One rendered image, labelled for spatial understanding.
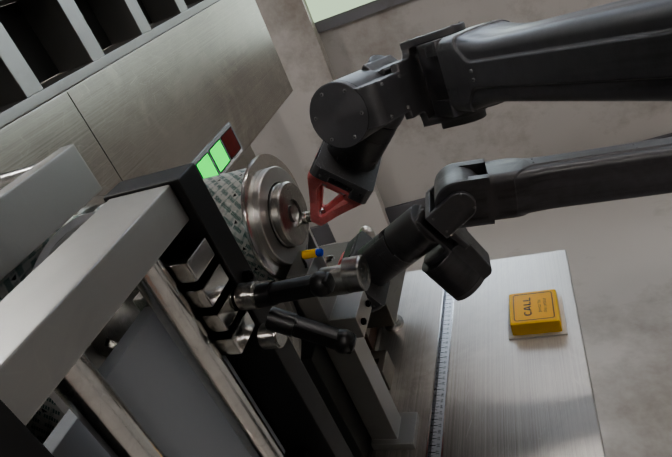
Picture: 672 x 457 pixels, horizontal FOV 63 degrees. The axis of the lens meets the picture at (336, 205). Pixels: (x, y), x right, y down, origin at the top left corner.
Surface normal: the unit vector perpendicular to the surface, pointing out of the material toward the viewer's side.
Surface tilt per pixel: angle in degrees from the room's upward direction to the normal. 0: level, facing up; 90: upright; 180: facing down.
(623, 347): 0
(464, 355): 0
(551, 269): 0
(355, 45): 90
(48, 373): 90
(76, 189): 90
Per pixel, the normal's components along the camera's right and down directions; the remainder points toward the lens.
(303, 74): -0.11, 0.51
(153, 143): 0.91, -0.18
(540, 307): -0.35, -0.82
